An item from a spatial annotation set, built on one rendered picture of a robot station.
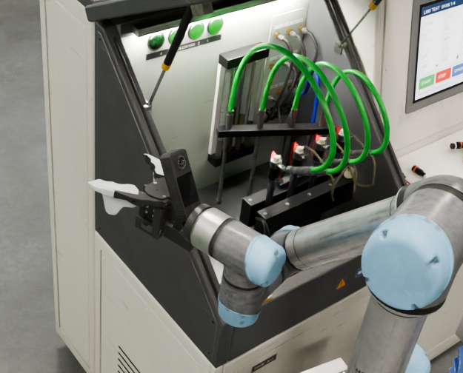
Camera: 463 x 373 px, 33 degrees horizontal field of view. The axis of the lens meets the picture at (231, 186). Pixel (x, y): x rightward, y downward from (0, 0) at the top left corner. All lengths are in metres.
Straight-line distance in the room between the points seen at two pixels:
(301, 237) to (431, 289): 0.38
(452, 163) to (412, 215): 1.38
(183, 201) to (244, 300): 0.20
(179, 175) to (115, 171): 0.71
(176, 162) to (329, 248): 0.29
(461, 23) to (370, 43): 0.35
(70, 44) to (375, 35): 0.79
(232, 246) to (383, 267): 0.31
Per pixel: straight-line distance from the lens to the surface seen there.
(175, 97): 2.11
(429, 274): 1.05
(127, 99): 1.85
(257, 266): 1.27
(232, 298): 1.35
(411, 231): 1.05
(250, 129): 2.18
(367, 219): 1.28
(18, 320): 3.11
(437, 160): 2.44
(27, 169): 3.78
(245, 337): 1.95
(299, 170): 1.97
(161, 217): 1.36
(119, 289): 2.28
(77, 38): 2.00
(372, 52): 2.19
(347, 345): 2.43
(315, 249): 1.36
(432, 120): 2.48
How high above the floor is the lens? 2.35
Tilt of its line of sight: 39 degrees down
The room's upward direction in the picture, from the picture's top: 8 degrees clockwise
